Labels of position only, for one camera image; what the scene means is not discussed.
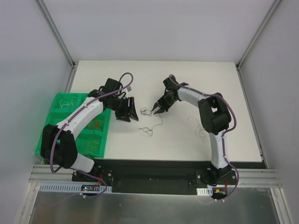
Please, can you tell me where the orange thin wire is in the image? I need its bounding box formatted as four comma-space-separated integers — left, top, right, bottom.
87, 118, 106, 131

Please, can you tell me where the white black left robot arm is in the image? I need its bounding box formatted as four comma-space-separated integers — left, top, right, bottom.
40, 78, 139, 182

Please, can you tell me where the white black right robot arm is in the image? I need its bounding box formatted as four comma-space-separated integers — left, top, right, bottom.
152, 75, 232, 184

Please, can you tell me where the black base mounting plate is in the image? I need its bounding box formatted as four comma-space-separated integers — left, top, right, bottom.
71, 159, 241, 194

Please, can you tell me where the white slotted cable duct right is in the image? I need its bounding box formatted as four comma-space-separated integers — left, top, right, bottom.
196, 187, 213, 196

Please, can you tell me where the white slotted cable duct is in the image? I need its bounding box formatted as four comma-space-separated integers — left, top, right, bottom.
39, 183, 112, 194
196, 187, 213, 196

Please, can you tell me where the aluminium extrusion rail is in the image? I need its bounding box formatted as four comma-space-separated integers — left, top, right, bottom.
29, 160, 282, 188

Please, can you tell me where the white slotted cable duct left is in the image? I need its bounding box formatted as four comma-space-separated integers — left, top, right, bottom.
39, 183, 112, 194

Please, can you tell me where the aluminium frame post left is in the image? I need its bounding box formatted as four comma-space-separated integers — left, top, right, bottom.
35, 0, 76, 69

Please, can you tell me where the aluminium frame post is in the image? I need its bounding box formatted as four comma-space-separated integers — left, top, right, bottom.
35, 0, 76, 69
236, 0, 283, 70

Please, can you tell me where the aluminium frame post right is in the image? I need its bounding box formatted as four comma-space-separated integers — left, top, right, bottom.
236, 0, 283, 70

